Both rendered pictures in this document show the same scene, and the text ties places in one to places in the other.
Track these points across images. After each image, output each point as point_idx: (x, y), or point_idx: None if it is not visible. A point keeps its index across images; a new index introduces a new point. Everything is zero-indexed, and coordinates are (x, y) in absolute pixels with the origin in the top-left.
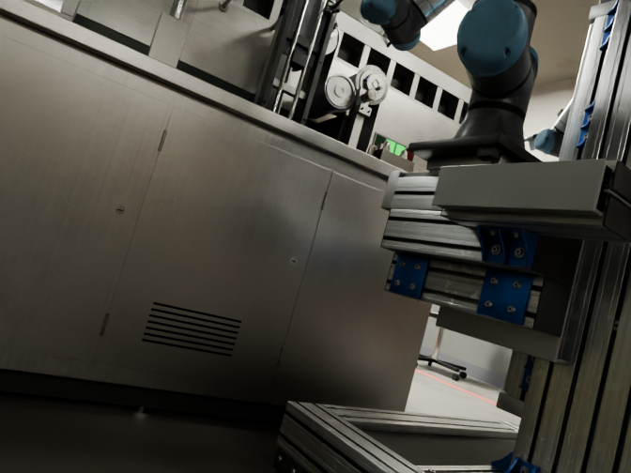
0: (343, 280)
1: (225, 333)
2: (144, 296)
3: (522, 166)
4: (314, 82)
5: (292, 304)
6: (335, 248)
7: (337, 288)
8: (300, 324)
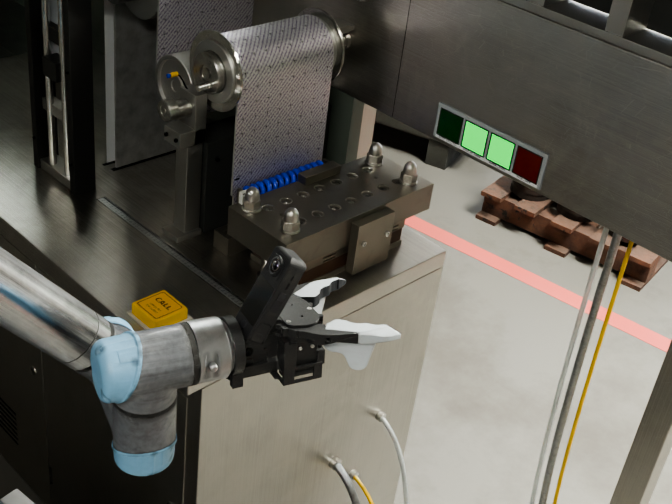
0: (80, 421)
1: (9, 419)
2: None
3: None
4: (68, 105)
5: (47, 421)
6: (64, 374)
7: (78, 429)
8: (57, 449)
